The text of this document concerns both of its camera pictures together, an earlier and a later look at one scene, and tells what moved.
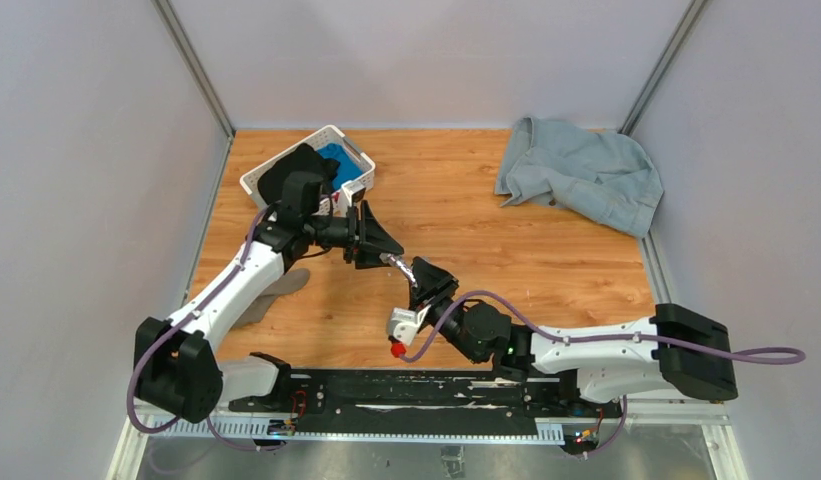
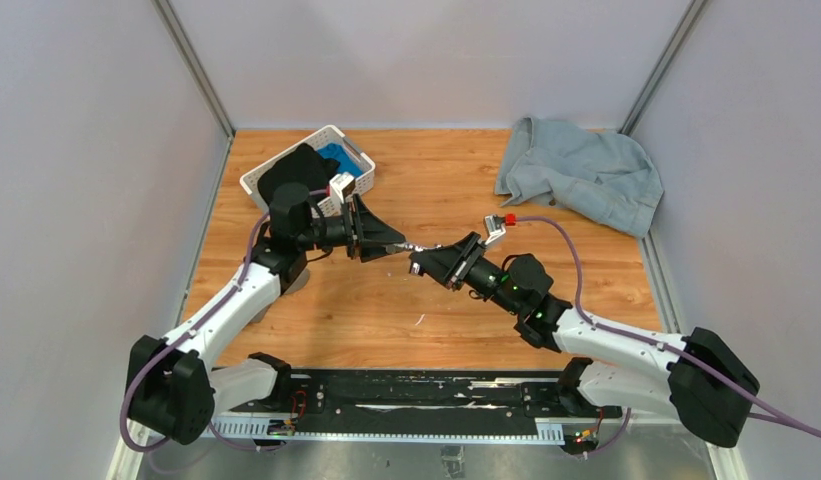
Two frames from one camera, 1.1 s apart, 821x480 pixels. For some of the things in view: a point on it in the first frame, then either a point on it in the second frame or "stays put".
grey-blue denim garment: [581, 167] stays put
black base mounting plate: [478, 395] stays put
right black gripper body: [435, 310] → [467, 265]
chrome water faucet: [397, 261] → [417, 248]
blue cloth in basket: [347, 170] stays put
